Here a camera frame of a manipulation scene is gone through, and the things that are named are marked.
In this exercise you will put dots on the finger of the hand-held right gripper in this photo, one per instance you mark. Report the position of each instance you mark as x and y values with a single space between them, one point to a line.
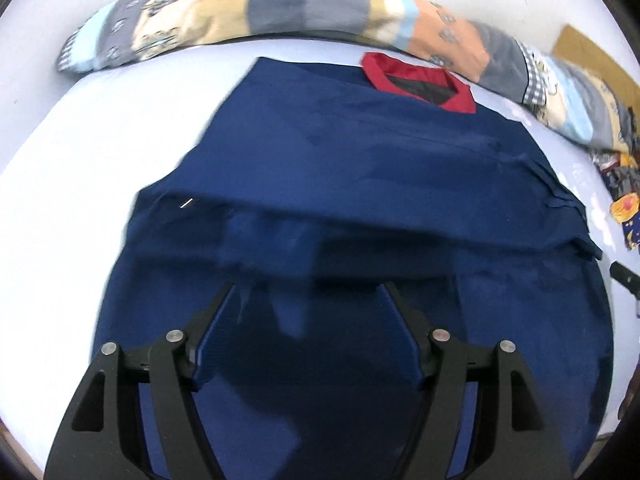
626 276

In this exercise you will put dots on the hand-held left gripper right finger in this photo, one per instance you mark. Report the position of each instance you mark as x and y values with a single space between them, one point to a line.
404 331

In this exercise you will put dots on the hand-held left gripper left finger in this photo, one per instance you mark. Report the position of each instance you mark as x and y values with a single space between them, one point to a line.
215 331

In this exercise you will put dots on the light blue bed sheet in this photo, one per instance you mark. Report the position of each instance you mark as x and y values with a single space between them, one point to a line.
100 135

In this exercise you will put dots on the long patchwork pillow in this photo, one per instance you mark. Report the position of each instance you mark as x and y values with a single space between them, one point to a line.
280 7

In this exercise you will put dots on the colourful printed cloth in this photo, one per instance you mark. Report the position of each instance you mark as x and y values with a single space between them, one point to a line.
627 210

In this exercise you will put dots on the navy blue red-collared shirt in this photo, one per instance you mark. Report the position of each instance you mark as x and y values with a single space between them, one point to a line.
350 185

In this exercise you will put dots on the brown board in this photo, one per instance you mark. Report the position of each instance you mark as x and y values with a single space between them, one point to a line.
590 55

